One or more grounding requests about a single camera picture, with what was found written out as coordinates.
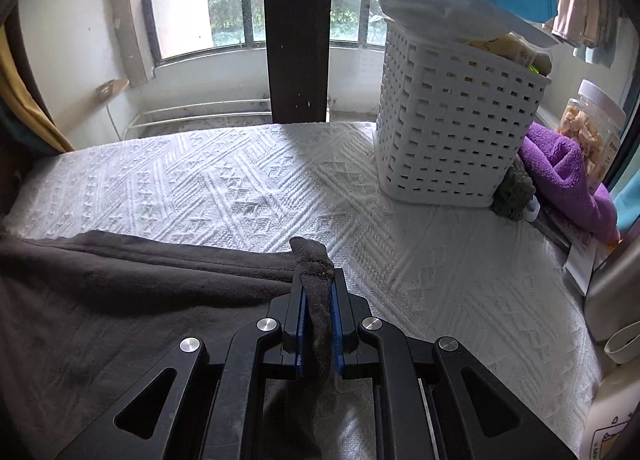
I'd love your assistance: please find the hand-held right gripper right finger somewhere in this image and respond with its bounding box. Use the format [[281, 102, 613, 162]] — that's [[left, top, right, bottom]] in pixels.
[[327, 270, 576, 460]]

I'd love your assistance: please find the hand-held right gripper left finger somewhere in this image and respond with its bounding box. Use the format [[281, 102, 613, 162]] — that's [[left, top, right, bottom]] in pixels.
[[55, 274, 308, 460]]

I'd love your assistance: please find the dark grey t-shirt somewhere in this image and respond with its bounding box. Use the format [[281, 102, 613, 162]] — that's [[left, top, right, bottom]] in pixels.
[[0, 230, 337, 460]]

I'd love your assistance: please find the white textured bedspread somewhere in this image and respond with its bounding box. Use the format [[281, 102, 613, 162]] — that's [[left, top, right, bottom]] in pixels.
[[5, 121, 606, 460]]

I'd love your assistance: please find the grey green fluffy toy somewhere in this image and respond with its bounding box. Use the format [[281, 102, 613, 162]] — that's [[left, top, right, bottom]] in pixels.
[[492, 160, 536, 218]]

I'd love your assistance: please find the white plastic basket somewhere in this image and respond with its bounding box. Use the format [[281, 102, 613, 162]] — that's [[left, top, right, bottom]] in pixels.
[[372, 23, 551, 208]]

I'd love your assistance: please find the paper booklet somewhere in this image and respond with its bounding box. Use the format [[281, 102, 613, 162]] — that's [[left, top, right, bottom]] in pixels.
[[535, 210, 616, 291]]

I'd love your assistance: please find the steel thermos tumbler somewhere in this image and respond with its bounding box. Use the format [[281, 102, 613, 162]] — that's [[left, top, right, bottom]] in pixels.
[[582, 235, 640, 366]]

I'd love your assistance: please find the purple towel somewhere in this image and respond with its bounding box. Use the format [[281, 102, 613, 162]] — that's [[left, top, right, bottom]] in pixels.
[[517, 121, 621, 243]]

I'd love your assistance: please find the white mug with cartoon print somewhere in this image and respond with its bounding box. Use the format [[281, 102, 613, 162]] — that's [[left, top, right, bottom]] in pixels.
[[580, 365, 640, 460]]

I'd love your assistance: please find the small wooden board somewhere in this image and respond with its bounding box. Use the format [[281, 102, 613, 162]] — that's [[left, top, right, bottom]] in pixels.
[[95, 78, 131, 101]]

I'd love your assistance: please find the light blue curtain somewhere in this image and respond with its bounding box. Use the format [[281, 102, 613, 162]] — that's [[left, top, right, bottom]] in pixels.
[[612, 180, 640, 233]]

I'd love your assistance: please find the plastic snack jar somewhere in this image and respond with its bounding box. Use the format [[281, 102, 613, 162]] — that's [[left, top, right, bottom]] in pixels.
[[555, 79, 627, 196]]

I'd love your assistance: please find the yellow packet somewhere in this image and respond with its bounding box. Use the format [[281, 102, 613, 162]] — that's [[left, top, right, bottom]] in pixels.
[[470, 33, 553, 76]]

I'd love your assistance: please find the balcony railing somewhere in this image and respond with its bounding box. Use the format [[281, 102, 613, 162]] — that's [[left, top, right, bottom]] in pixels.
[[141, 0, 388, 66]]

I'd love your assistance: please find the white bag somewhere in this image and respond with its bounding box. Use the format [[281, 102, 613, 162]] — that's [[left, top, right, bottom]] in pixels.
[[377, 0, 558, 48]]

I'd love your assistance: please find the yellow curtain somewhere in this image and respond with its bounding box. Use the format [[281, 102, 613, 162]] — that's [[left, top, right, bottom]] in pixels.
[[0, 23, 76, 153]]

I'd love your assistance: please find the dark sliding door frame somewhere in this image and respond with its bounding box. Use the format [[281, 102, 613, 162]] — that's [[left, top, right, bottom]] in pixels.
[[602, 5, 640, 191]]

